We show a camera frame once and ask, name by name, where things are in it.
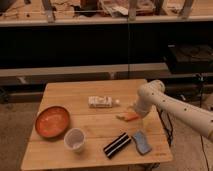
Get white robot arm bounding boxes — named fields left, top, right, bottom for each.
left=134, top=80, right=213, bottom=142

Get orange ceramic bowl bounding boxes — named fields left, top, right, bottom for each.
left=35, top=106, right=70, bottom=138

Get white medicine box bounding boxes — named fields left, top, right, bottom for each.
left=88, top=96, right=120, bottom=108

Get wooden table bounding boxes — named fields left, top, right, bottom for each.
left=21, top=79, right=172, bottom=171

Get clear plastic cup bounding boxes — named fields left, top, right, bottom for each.
left=64, top=128, right=85, bottom=153

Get black white striped block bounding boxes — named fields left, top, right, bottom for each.
left=103, top=132, right=131, bottom=159

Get blue sponge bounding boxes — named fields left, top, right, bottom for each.
left=132, top=131, right=152, bottom=155

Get black box on shelf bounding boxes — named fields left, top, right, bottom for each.
left=164, top=45, right=213, bottom=74

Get black hanging cable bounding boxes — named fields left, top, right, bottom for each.
left=126, top=13, right=132, bottom=80

